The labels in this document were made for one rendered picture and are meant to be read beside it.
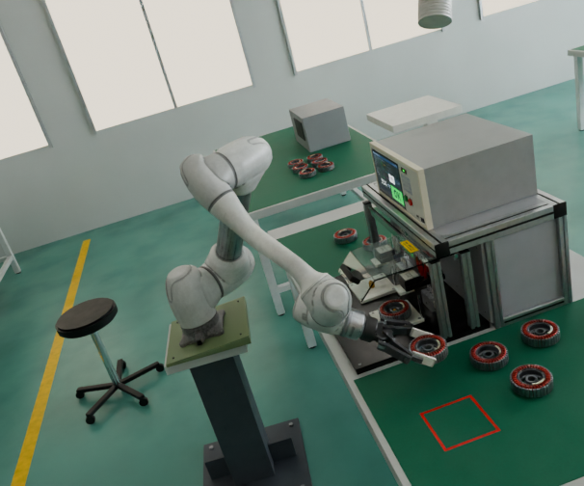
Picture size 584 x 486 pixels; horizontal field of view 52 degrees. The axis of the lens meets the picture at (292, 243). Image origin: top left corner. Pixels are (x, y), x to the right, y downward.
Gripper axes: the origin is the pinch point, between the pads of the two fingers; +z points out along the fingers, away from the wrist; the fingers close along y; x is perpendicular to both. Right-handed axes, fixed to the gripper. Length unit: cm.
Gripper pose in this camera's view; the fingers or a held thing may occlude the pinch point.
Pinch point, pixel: (427, 348)
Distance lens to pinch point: 183.0
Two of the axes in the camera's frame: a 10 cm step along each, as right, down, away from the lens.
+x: 2.6, -8.4, -4.8
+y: -1.7, 4.5, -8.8
